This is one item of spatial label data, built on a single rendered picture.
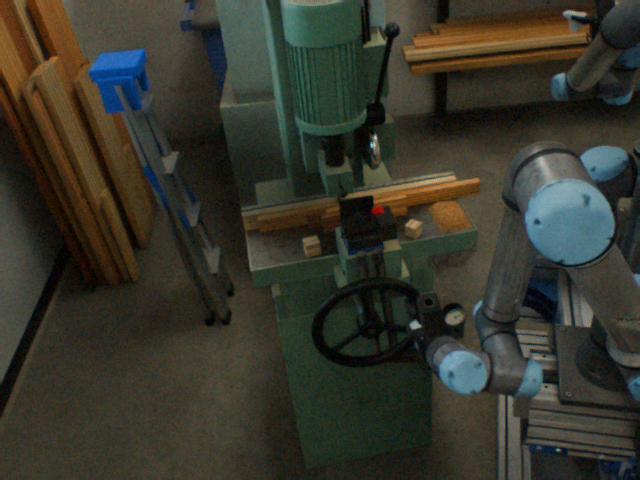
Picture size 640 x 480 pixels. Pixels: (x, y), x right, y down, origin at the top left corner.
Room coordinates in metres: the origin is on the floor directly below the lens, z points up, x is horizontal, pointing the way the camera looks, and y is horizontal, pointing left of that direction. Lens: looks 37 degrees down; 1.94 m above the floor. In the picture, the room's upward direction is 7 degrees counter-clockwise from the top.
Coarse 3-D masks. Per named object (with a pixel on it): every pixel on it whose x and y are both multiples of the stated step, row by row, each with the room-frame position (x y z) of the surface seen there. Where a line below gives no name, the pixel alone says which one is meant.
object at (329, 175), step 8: (320, 152) 1.53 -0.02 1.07; (320, 160) 1.49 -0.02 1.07; (320, 168) 1.50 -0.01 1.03; (328, 168) 1.44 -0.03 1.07; (336, 168) 1.43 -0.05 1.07; (344, 168) 1.43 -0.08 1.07; (328, 176) 1.41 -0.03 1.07; (336, 176) 1.41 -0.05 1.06; (344, 176) 1.41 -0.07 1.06; (352, 176) 1.42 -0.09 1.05; (328, 184) 1.41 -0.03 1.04; (336, 184) 1.41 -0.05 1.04; (344, 184) 1.41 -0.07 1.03; (352, 184) 1.41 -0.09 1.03; (328, 192) 1.41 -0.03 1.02; (336, 192) 1.41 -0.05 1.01; (352, 192) 1.41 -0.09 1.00
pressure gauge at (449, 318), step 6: (450, 306) 1.27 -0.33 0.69; (456, 306) 1.27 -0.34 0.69; (444, 312) 1.27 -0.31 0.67; (450, 312) 1.26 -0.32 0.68; (456, 312) 1.26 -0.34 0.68; (462, 312) 1.26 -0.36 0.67; (444, 318) 1.26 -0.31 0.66; (450, 318) 1.26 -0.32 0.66; (456, 318) 1.26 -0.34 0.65; (462, 318) 1.26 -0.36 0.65; (450, 324) 1.26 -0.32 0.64; (456, 324) 1.26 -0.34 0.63
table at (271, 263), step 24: (408, 216) 1.42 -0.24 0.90; (432, 216) 1.41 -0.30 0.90; (264, 240) 1.39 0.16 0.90; (288, 240) 1.38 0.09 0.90; (408, 240) 1.32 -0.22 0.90; (432, 240) 1.32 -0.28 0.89; (456, 240) 1.32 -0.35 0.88; (264, 264) 1.29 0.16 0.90; (288, 264) 1.28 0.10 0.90; (312, 264) 1.28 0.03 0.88; (336, 264) 1.29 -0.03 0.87
